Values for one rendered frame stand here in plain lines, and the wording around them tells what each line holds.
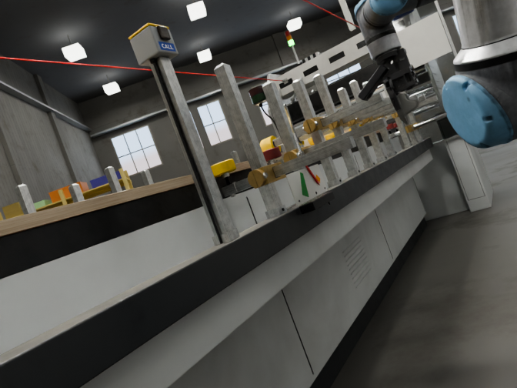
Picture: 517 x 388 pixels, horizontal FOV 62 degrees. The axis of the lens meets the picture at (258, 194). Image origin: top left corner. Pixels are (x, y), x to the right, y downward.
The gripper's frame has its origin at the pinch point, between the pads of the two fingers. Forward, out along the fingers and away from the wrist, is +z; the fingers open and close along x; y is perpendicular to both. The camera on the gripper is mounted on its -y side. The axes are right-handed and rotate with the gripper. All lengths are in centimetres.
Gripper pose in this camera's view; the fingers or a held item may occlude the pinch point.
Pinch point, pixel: (403, 121)
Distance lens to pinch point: 137.3
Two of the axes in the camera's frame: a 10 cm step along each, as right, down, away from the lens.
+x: 4.9, -1.9, 8.5
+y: 8.0, -3.0, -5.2
